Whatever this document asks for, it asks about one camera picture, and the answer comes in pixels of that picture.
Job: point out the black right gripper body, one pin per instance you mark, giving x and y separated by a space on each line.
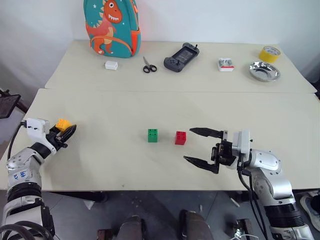
225 153

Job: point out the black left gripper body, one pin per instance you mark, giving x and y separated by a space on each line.
56 140

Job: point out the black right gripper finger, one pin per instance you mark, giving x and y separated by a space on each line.
202 163
205 132

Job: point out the yellow toy brick cube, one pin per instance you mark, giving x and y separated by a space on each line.
63 124

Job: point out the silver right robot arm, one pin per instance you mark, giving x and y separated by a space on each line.
270 162

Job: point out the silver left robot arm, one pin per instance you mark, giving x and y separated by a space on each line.
23 172

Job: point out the red toy brick cube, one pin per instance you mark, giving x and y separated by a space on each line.
180 138

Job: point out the black stand with tray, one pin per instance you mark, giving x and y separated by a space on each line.
8 102

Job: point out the green toy brick cube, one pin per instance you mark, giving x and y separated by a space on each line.
152 136

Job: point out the dark rounded shape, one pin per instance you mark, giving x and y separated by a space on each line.
131 228
195 225

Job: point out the white and red small box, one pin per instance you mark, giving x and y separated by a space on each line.
225 65

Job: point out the dark grey handheld game controller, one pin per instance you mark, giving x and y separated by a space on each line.
181 57

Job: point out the round steel dish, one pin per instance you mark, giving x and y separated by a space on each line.
264 71

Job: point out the yellow tape roll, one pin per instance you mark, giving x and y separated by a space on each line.
268 56

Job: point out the white and black sneaker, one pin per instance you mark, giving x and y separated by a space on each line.
311 208

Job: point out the teal dinosaur backpack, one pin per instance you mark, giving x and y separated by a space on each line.
111 27

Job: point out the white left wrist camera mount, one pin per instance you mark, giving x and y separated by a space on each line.
36 127

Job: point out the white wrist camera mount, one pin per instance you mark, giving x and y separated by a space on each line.
242 145
36 127

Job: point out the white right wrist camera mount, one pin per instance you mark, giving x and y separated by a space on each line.
242 145

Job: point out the black table frame bar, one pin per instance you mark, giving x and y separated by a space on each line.
95 196

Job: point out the dark object at wall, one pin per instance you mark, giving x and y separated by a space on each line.
317 85

